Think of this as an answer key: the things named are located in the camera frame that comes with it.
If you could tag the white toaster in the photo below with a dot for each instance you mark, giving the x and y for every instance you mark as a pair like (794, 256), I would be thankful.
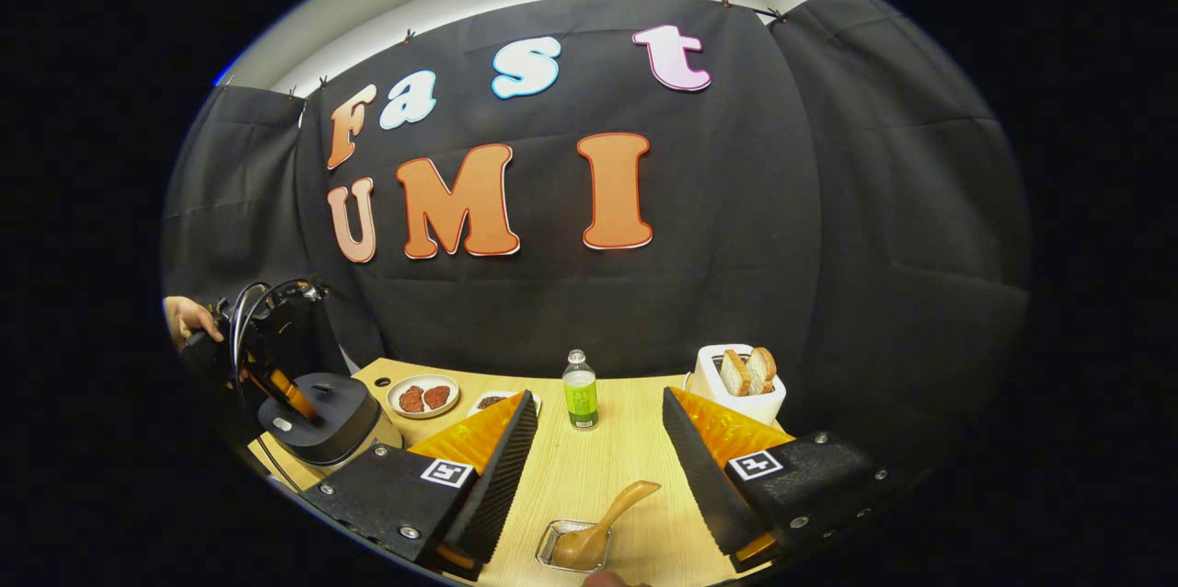
(764, 408)

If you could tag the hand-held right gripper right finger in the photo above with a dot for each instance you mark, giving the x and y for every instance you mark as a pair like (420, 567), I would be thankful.
(704, 477)

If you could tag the green label drink bottle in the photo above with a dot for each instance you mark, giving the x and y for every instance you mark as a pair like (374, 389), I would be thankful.
(581, 398)

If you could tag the red meat piece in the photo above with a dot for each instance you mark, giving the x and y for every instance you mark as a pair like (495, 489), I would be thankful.
(411, 399)
(437, 397)

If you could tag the white round plate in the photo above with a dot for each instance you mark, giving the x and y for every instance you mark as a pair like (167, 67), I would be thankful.
(421, 380)

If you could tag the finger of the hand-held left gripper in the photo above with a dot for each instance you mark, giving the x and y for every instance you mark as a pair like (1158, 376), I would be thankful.
(293, 396)

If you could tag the toast slice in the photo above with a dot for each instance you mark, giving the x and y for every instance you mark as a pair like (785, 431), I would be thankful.
(762, 368)
(733, 374)

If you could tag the dark grey rice cooker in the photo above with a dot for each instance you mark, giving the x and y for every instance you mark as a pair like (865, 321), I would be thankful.
(331, 421)

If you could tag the wooden spoon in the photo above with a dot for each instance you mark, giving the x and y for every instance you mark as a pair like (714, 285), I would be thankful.
(612, 513)

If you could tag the white divided grain tray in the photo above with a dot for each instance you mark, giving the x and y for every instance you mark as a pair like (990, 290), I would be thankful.
(492, 400)

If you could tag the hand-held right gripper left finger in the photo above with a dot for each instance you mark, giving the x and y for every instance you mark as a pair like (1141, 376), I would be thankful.
(497, 477)

